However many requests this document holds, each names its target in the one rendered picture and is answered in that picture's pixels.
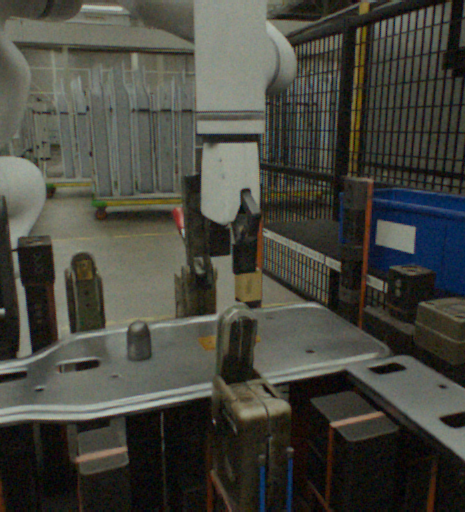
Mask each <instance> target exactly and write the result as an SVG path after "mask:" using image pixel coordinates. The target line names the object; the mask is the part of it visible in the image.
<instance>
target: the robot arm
mask: <svg viewBox="0 0 465 512"><path fill-rule="evenodd" d="M117 1H118V2H119V3H120V4H121V5H123V6H124V8H125V9H126V10H127V11H128V12H130V13H131V14H132V15H134V16H135V17H136V18H139V19H140V20H142V22H144V23H146V24H148V25H150V26H152V27H156V28H158V29H161V30H163V31H166V32H168V33H172V35H174V36H176V37H178V38H181V39H183V40H185V41H187V42H190V43H192V44H194V45H195V64H196V112H197V134H206V138H200V142H202V143H204V144H203V153H202V166H201V212H202V214H203V215H205V216H207V217H208V218H209V219H208V228H209V229H208V239H209V256H210V257H219V256H229V255H230V254H231V228H232V232H233V236H234V240H235V243H232V273H233V274H234V275H240V274H250V273H255V272H256V270H257V242H258V233H259V231H260V229H259V223H260V220H261V212H260V210H259V166H258V153H257V143H256V142H260V138H255V137H256V134H263V133H265V96H268V95H275V94H279V93H281V92H283V91H285V90H286V89H287V88H288V87H289V86H290V85H291V84H292V81H293V79H294V77H296V74H297V59H296V55H295V53H294V50H292V48H291V46H290V45H289V43H288V42H287V40H286V39H285V38H284V37H283V36H282V34H281V33H280V32H279V31H278V30H277V29H276V28H274V27H273V26H272V25H271V24H270V23H269V22H267V21H266V0H117ZM84 3H85V0H0V148H2V147H4V146H5V145H6V144H7V143H8V141H9V140H10V139H11V138H12V137H13V135H14V134H15V133H16V131H18V130H17V129H19V127H20V125H21V122H22V119H23V117H24V113H25V109H26V104H27V100H28V95H29V89H30V82H31V74H30V68H29V65H28V63H27V61H26V59H25V57H24V56H23V55H22V54H21V53H20V51H19V50H18V49H17V48H16V47H15V46H14V43H13V42H12V41H11V40H9V39H8V37H7V36H6V34H5V22H6V20H7V19H8V18H9V17H17V18H23V19H30V20H36V21H44V22H63V21H66V20H69V19H71V18H72V17H75V16H76V15H77V14H78V13H79V12H80V11H81V9H82V7H83V6H84ZM1 195H4V196H5V200H6V205H7V213H8V221H9V230H10V239H11V248H12V249H17V241H18V237H21V236H25V237H26V236H27V234H29V232H30V231H31V229H32V226H33V225H34V223H35V221H36V219H37V218H38V216H39V214H40V212H41V209H42V206H43V204H45V200H46V184H44V180H43V178H42V175H41V172H40V171H39V169H38V168H37V167H36V166H35V165H34V164H33V163H30V162H28V161H26V160H24V159H20V157H0V196H1ZM229 221H230V223H231V228H226V227H228V224H229ZM242 226H244V228H242V230H241V232H240V231H239V227H242ZM12 257H14V266H15V275H16V284H17V293H18V302H19V311H20V321H21V331H20V351H17V353H16V356H18V358H21V357H25V356H28V355H30V354H31V351H32V348H30V339H29V329H28V321H27V311H26V302H25V292H24V287H22V285H21V281H20V272H19V262H18V254H17V252H14V253H12Z"/></svg>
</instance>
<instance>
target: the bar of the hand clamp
mask: <svg viewBox="0 0 465 512"><path fill-rule="evenodd" d="M180 182H181V198H182V214H183V230H185V245H186V261H187V265H188V267H189V269H190V275H191V283H190V285H195V268H194V258H197V257H202V263H203V269H206V272H207V273H206V275H205V277H203V280H205V282H206V283H212V267H211V257H210V256H209V239H208V229H209V228H208V219H209V218H208V217H207V216H205V215H203V214H202V212H201V174H196V175H182V176H180Z"/></svg>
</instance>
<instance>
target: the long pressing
mask: <svg viewBox="0 0 465 512"><path fill-rule="evenodd" d="M250 310H251V311H252V313H253V314H254V315H255V317H256V318H257V322H258V324H257V335H258V336H259V337H260V338H261V341H260V342H256V344H255V347H254V364H253V368H255V369H257V370H258V371H259V372H260V373H262V374H263V376H264V377H265V378H266V379H267V381H268V382H269V383H270V384H271V385H272V386H273V387H280V386H285V385H290V384H295V383H301V382H307V381H312V380H318V379H323V378H328V376H334V375H339V374H345V373H348V371H346V369H345V367H346V366H347V365H350V364H356V363H361V362H368V361H373V360H378V359H385V358H390V357H394V353H393V351H392V349H391V348H390V347H388V346H387V345H385V344H383V343H381V342H380V341H378V340H376V338H375V337H373V336H372V335H370V334H367V333H366V332H364V331H363V330H361V329H359V328H358V327H356V326H354V325H352V324H350V323H349V321H347V320H345V319H344V318H342V317H341V316H339V315H337V314H335V313H333V312H332V311H330V310H328V309H326V308H325V307H323V306H322V304H320V303H317V302H311V301H304V302H295V303H287V304H279V305H271V307H264V308H255V309H250ZM218 314H219V313H216V314H209V315H200V316H193V317H184V318H177V319H169V320H161V321H154V322H146V325H148V326H149V328H150V331H151V340H152V356H151V357H150V358H147V359H144V360H136V361H130V359H128V358H127V350H126V331H127V328H128V326H122V327H114V328H106V329H98V330H90V331H83V332H76V333H72V334H69V335H67V336H64V337H63V339H60V340H58V341H56V342H54V343H52V344H50V345H48V346H46V347H44V348H42V349H40V350H38V351H36V352H34V353H32V354H30V355H28V356H25V357H21V358H16V359H11V360H4V361H0V375H5V374H11V373H19V372H25V373H27V378H25V379H23V380H20V381H13V382H7V383H0V428H1V427H6V426H13V425H20V424H62V425H84V423H93V422H99V421H105V420H110V419H115V418H122V417H127V416H132V415H138V414H143V413H148V411H154V410H160V409H165V408H171V407H176V406H181V405H186V404H192V403H198V402H203V401H209V400H212V379H213V374H214V359H215V350H209V351H207V350H203V349H202V347H201V346H200V344H199V342H198V338H200V337H208V336H215V335H216V331H217V317H218ZM267 318H273V319H267ZM308 351H313V352H314V353H308ZM88 361H97V362H98V363H99V367H96V368H93V369H87V370H81V371H74V372H67V374H58V372H57V368H58V367H59V366H61V365H67V364H74V363H81V362H88ZM112 375H119V378H111V376H112ZM40 387H43V389H44V390H43V391H39V392H38V391H36V390H37V389H40Z"/></svg>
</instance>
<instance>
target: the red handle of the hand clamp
mask: <svg viewBox="0 0 465 512"><path fill-rule="evenodd" d="M172 214H173V217H174V220H175V223H176V227H177V230H178V233H179V235H181V238H182V241H183V244H185V230H183V214H182V208H176V209H174V210H173V212H172ZM194 268H195V278H202V277H205V275H206V273H207V272H206V269H203V267H202V263H201V260H200V257H197V258H194Z"/></svg>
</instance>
